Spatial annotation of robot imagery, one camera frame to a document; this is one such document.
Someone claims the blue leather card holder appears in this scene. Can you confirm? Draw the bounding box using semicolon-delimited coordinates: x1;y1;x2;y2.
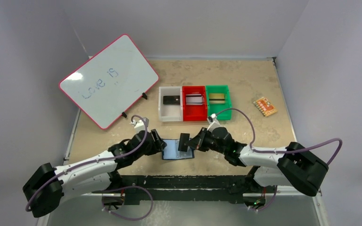
162;139;195;161

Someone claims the black credit card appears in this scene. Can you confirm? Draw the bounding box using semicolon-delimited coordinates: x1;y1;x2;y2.
178;133;190;152
162;95;181;105

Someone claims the white plastic bin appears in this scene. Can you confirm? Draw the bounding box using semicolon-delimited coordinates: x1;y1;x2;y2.
158;86;183;122

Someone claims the red plastic bin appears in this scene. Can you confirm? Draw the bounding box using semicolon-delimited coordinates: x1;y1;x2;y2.
182;86;207;121

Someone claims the green plastic bin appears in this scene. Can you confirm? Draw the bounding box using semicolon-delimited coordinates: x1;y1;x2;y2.
206;85;232;116

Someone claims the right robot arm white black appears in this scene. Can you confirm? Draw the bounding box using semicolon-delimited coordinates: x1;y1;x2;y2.
185;127;329;196

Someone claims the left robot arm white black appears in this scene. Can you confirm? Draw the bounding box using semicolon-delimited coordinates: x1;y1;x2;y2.
22;129;167;218

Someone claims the gold credit card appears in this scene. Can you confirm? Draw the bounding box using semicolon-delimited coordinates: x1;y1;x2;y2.
208;93;226;105

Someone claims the silver credit card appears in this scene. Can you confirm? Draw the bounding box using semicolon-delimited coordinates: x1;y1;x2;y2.
185;95;204;105

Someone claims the orange card with pattern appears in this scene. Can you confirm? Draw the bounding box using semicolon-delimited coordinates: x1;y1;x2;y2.
253;97;278;117

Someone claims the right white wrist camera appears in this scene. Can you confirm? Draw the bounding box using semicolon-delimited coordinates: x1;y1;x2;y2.
207;113;221;132

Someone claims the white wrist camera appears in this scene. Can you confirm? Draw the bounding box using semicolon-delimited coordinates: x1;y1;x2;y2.
130;117;149;133
207;113;221;132

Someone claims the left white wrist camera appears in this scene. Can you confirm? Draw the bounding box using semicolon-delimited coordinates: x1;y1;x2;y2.
130;117;149;133

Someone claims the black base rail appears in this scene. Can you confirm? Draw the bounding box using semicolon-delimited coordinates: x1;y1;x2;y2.
92;174;277;207

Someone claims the whiteboard with pink frame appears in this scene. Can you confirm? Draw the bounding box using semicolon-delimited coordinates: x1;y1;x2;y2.
58;34;159;129

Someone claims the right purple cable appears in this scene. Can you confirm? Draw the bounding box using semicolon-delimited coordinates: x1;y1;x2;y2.
209;108;343;213

